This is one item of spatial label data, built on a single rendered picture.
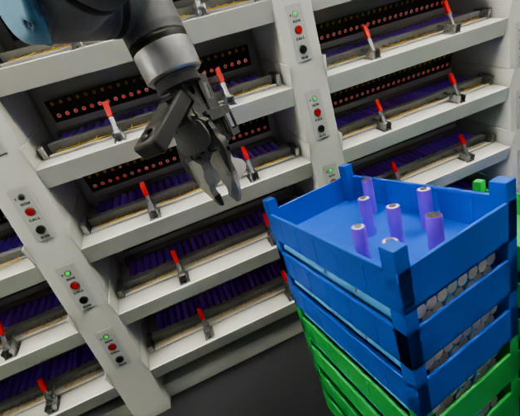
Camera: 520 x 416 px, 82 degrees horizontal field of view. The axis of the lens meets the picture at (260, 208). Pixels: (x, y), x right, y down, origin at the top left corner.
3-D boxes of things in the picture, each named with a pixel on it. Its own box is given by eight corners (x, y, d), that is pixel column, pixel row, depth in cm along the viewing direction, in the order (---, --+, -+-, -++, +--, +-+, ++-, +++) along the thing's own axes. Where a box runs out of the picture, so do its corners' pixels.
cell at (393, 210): (408, 244, 42) (403, 203, 40) (399, 250, 41) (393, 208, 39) (398, 241, 44) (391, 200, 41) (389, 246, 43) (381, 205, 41)
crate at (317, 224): (517, 236, 37) (517, 176, 35) (403, 318, 31) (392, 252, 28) (352, 197, 64) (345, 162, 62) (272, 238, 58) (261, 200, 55)
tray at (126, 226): (313, 176, 83) (308, 129, 75) (90, 263, 71) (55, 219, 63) (282, 151, 99) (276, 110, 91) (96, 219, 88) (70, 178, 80)
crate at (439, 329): (518, 287, 40) (517, 236, 37) (413, 373, 34) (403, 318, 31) (359, 230, 67) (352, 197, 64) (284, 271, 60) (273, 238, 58)
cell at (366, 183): (366, 182, 51) (372, 215, 53) (374, 177, 52) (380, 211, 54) (358, 180, 53) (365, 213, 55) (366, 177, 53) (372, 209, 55)
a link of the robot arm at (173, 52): (158, 34, 39) (120, 67, 45) (176, 71, 41) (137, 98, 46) (200, 33, 46) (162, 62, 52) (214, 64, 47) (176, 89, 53)
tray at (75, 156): (295, 105, 76) (287, 45, 68) (48, 188, 65) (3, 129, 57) (266, 91, 92) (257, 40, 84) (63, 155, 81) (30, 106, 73)
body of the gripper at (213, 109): (243, 135, 52) (212, 65, 48) (215, 151, 45) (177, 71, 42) (212, 148, 56) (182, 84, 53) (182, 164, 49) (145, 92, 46)
